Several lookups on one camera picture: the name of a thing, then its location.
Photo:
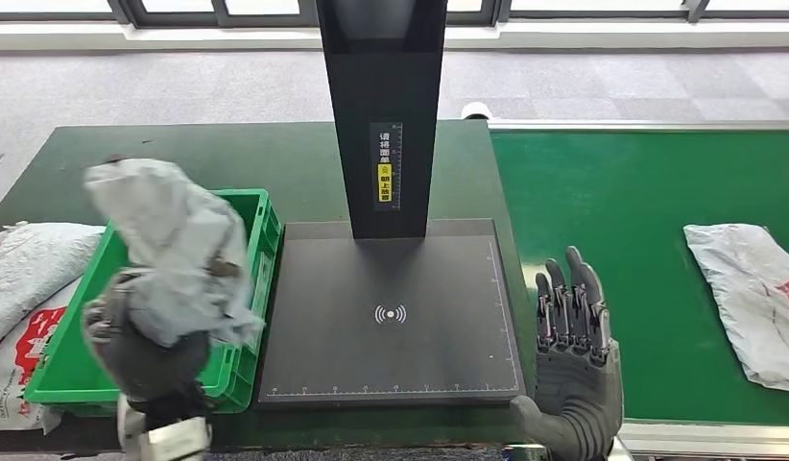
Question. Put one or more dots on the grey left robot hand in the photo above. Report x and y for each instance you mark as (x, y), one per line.
(153, 375)

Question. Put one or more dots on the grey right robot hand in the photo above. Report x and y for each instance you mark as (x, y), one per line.
(579, 375)

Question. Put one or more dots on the grey plastic parcel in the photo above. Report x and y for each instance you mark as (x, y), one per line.
(172, 242)

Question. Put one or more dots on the grey parcel with red print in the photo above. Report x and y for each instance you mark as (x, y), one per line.
(744, 299)

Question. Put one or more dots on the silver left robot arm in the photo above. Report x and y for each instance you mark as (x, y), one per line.
(130, 423)

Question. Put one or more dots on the green conveyor belt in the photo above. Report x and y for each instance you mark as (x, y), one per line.
(611, 210)

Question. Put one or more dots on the black inbound scanner machine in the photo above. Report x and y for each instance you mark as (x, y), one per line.
(394, 280)

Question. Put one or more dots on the white conveyor roller end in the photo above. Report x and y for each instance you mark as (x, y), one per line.
(476, 111)

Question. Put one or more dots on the green plastic crate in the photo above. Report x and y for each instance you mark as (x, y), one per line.
(70, 375)

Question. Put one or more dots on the white sack with red print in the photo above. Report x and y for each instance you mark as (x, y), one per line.
(13, 375)

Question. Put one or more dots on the plain white woven sack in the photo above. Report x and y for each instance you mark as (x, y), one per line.
(32, 261)

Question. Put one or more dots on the black and yellow label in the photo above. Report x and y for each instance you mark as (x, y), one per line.
(385, 165)

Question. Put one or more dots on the white window sill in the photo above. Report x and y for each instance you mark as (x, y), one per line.
(560, 35)

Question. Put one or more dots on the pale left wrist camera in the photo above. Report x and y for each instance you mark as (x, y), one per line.
(175, 442)

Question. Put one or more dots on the aluminium conveyor frame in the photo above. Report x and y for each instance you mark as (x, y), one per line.
(719, 439)

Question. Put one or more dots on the dark window frame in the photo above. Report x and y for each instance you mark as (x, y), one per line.
(178, 17)

